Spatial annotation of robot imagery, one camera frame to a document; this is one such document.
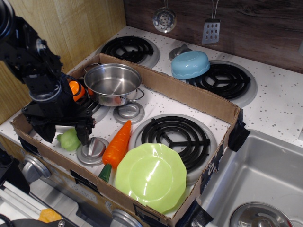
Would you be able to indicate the blue plastic bowl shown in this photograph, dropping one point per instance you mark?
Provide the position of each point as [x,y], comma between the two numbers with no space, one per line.
[189,65]

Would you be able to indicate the long orange toy carrot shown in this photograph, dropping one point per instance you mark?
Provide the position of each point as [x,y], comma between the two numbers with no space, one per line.
[115,151]

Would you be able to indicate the silver stove knob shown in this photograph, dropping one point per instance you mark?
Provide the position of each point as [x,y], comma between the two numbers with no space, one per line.
[177,51]
[91,154]
[131,111]

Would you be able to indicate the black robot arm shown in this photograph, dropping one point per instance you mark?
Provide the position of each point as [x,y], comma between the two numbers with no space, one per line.
[33,64]

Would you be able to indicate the hanging steel strainer ladle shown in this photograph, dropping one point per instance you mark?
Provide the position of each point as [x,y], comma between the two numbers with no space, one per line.
[164,19]

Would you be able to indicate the green toy broccoli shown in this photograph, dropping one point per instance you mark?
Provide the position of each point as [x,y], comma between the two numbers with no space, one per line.
[69,140]

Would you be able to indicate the hanging steel slotted spatula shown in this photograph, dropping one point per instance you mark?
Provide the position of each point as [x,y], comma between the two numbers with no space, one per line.
[211,29]

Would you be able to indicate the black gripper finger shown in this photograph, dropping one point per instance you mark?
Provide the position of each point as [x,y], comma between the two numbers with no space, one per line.
[46,132]
[83,132]

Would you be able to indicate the light green plastic plate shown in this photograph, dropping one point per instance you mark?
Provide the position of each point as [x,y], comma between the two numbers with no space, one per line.
[154,175]

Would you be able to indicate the small steel pan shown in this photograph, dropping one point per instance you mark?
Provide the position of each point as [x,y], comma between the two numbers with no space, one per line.
[113,84]

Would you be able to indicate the silver stove knob lower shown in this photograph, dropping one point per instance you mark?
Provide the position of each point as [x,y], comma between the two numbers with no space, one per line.
[91,154]

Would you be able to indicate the silver rear stove knob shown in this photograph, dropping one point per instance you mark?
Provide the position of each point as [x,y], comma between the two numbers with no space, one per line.
[177,51]

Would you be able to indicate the silver oven knob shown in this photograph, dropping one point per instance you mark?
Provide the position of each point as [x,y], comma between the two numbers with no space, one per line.
[121,218]
[34,169]

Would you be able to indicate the silver oven knob centre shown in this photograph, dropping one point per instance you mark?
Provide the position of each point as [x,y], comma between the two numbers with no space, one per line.
[121,218]

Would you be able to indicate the silver oven knob left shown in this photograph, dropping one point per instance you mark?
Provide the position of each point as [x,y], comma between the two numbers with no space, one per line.
[34,169]

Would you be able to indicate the rear left black burner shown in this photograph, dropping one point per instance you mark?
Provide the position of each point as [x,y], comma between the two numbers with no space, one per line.
[133,49]

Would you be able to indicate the stainless steel sink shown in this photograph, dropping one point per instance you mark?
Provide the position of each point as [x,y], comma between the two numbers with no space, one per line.
[265,169]

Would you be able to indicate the silver stove knob upper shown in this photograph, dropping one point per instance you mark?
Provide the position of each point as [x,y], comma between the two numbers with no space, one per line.
[131,111]

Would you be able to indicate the yellow sponge piece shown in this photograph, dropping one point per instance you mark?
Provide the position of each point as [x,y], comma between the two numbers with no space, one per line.
[49,215]

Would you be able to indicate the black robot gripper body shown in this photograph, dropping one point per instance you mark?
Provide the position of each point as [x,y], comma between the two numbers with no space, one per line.
[51,108]

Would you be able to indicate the silver sink drain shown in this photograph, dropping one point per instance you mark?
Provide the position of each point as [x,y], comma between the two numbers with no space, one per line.
[258,214]

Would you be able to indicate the front right black burner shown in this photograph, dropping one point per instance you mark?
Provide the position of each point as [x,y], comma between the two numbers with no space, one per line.
[189,137]

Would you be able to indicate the short orange toy carrot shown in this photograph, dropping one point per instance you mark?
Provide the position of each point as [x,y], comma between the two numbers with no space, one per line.
[77,89]

